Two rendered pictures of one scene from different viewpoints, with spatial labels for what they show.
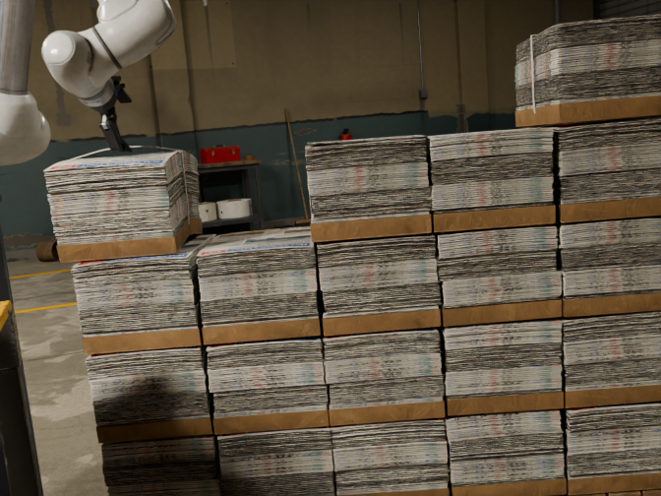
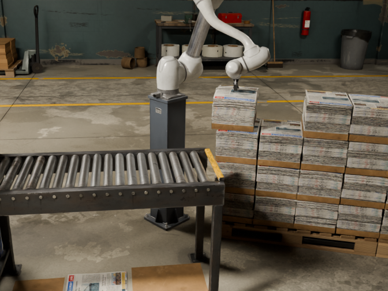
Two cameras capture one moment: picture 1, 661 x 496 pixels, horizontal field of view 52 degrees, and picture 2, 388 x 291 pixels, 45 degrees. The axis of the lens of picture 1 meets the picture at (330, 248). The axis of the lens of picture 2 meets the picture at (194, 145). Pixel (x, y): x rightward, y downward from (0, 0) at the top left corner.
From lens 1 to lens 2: 1.65 m
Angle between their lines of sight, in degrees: 15
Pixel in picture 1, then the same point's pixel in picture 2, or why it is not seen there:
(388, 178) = (335, 119)
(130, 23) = (256, 59)
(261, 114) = not seen: outside the picture
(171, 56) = not seen: outside the picture
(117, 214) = (235, 115)
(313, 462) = (287, 210)
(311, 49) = not seen: outside the picture
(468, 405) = (348, 201)
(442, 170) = (355, 119)
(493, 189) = (373, 129)
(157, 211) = (249, 116)
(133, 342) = (232, 160)
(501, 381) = (362, 196)
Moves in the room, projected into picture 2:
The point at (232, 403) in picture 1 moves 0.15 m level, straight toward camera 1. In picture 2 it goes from (263, 186) to (266, 196)
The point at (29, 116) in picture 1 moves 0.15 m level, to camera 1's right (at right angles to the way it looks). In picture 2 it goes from (199, 66) to (220, 67)
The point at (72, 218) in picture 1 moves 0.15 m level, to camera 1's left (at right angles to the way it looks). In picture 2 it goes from (219, 115) to (197, 113)
